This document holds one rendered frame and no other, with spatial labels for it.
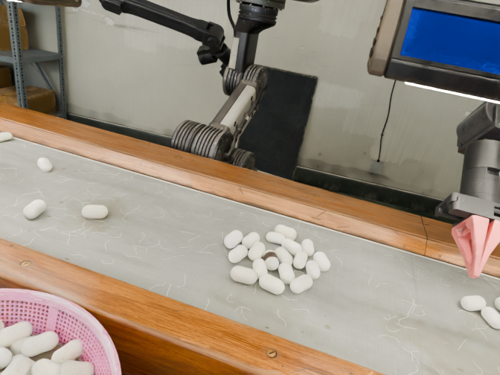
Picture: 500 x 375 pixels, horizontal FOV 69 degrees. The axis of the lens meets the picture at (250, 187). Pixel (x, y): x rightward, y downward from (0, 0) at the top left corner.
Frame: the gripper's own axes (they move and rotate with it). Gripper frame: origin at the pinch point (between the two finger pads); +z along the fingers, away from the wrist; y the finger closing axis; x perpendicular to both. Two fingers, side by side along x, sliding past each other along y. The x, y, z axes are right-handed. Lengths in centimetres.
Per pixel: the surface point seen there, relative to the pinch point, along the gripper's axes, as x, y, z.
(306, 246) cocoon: 5.8, -22.0, 2.0
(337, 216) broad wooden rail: 13.9, -18.0, -7.5
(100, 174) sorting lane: 11, -64, -1
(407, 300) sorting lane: 5.1, -6.3, 5.3
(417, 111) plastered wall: 147, 23, -146
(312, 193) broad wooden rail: 17.2, -23.7, -12.1
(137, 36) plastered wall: 128, -167, -139
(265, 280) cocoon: -1.2, -26.1, 10.2
